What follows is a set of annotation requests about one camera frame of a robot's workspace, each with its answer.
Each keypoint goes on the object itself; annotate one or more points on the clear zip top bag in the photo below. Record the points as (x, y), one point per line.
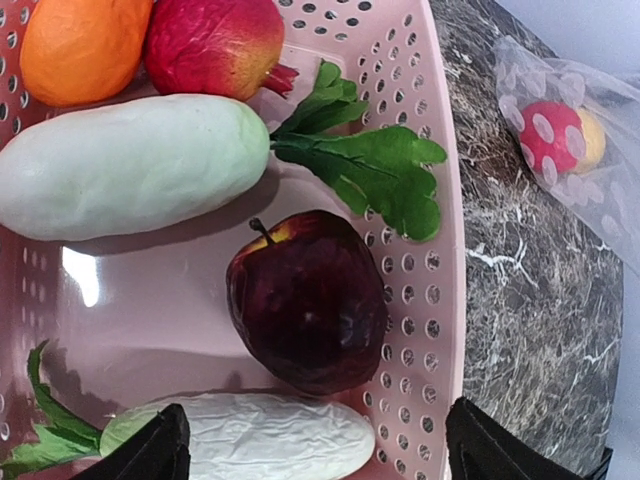
(605, 198)

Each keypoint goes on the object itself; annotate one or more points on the pink perforated plastic basket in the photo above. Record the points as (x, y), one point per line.
(132, 319)

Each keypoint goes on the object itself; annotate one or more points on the red pomegranate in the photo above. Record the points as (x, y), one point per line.
(226, 48)

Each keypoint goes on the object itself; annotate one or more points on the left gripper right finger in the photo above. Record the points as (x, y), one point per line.
(480, 448)

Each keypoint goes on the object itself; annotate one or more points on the yellow peach fruit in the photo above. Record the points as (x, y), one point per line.
(595, 141)

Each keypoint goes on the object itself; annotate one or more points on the orange fruit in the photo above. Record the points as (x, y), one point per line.
(82, 52)

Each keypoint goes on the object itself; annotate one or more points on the white wrinkled radish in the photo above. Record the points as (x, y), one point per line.
(230, 436)

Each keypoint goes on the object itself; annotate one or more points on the pale green radish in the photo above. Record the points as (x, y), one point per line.
(153, 162)

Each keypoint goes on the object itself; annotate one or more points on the red tomato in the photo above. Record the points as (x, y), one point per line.
(552, 130)

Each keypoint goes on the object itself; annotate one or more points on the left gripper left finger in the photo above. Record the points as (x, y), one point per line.
(159, 450)

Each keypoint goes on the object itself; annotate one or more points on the dark red apple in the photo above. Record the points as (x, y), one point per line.
(307, 300)

